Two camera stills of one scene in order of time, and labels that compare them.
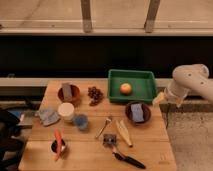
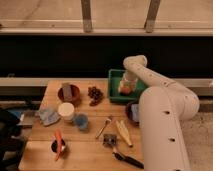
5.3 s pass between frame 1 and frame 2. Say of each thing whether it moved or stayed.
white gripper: moved
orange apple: stayed
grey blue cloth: stayed
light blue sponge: stayed
